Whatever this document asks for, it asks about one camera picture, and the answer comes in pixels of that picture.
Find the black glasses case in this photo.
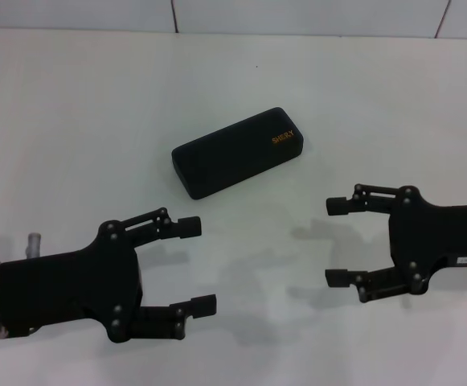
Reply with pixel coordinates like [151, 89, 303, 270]
[171, 106, 306, 201]

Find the silver cylindrical wrist fitting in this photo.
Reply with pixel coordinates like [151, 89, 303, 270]
[25, 232, 43, 259]

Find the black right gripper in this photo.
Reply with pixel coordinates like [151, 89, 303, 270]
[324, 183, 467, 304]

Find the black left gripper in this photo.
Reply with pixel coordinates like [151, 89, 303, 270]
[0, 206, 219, 346]

